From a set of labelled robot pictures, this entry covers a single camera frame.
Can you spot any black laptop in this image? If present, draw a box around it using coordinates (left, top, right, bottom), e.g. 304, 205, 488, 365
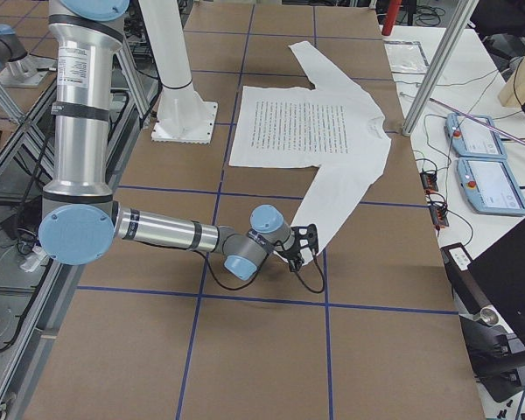
468, 218, 525, 346

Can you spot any white long-sleeve printed shirt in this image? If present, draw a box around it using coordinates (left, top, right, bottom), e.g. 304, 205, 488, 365
229, 41, 391, 247

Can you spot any upper blue teach pendant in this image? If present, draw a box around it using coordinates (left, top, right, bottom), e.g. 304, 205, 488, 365
444, 113, 508, 160

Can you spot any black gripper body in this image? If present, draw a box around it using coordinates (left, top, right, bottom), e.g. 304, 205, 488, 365
283, 224, 318, 263

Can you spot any orange black electronics board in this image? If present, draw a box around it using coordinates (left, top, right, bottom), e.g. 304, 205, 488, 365
420, 171, 439, 193

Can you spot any aluminium frame post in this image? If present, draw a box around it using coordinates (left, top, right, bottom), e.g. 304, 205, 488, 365
402, 0, 479, 136

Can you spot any clear plastic sheet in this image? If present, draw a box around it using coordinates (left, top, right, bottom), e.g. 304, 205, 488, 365
384, 40, 430, 74

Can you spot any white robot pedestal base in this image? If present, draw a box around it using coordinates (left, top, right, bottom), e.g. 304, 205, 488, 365
139, 0, 218, 144

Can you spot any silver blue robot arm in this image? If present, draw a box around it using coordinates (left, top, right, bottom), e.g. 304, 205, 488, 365
38, 1, 319, 280

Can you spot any blue teach pendant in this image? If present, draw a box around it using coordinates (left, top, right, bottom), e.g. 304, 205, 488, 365
457, 157, 525, 216
444, 113, 508, 160

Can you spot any red cylinder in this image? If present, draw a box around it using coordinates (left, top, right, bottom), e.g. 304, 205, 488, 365
381, 0, 403, 37

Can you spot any lower blue teach pendant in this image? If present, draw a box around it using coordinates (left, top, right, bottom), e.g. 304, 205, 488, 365
457, 157, 525, 216

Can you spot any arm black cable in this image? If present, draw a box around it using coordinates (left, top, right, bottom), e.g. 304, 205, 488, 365
200, 244, 326, 294

